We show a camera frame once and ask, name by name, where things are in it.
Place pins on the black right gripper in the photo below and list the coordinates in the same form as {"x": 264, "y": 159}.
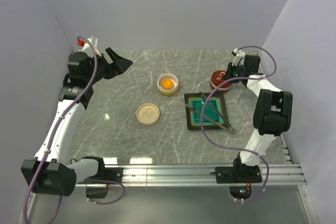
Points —
{"x": 228, "y": 75}

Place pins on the cream round container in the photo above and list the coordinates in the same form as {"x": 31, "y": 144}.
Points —
{"x": 170, "y": 91}

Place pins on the dark red steel-lined container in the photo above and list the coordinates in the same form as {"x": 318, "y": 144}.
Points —
{"x": 223, "y": 89}

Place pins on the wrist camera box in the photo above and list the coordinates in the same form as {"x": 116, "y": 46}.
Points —
{"x": 85, "y": 46}
{"x": 239, "y": 56}

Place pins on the aluminium mounting rail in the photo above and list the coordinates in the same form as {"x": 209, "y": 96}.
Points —
{"x": 203, "y": 175}

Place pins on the orange egg tart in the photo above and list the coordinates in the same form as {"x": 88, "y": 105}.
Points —
{"x": 167, "y": 84}

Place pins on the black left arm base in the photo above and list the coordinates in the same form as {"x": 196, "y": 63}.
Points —
{"x": 104, "y": 172}

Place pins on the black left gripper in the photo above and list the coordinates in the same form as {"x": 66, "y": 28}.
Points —
{"x": 119, "y": 65}

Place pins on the square teal ceramic plate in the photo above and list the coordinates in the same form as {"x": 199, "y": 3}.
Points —
{"x": 207, "y": 111}

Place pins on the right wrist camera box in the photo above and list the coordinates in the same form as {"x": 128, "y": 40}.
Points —
{"x": 239, "y": 56}

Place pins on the dark red round lid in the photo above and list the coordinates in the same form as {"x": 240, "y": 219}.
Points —
{"x": 217, "y": 78}

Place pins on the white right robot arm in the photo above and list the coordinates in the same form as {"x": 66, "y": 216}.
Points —
{"x": 272, "y": 115}

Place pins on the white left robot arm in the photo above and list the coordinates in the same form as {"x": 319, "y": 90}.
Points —
{"x": 47, "y": 173}

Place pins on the metal food tongs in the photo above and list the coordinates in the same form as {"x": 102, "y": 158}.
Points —
{"x": 210, "y": 113}

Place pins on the cream round lid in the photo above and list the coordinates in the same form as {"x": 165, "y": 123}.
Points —
{"x": 148, "y": 114}

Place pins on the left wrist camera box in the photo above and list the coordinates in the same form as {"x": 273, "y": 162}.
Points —
{"x": 85, "y": 46}

